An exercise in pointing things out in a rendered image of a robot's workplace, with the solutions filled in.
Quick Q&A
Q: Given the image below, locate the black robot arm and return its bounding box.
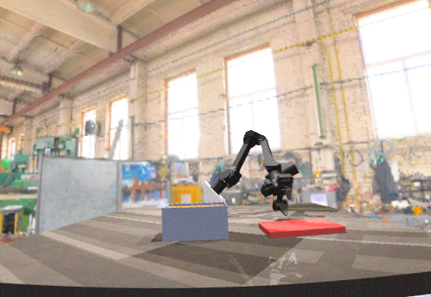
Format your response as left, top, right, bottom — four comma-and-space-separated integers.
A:
210, 130, 299, 197

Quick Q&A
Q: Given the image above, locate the red box lid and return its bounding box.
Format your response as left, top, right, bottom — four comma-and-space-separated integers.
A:
259, 219, 346, 238

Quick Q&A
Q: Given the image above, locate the blue open box with yellow inside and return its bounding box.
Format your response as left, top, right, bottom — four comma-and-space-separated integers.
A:
161, 201, 229, 242

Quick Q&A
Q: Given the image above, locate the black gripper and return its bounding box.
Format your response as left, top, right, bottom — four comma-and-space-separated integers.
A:
272, 173, 294, 216

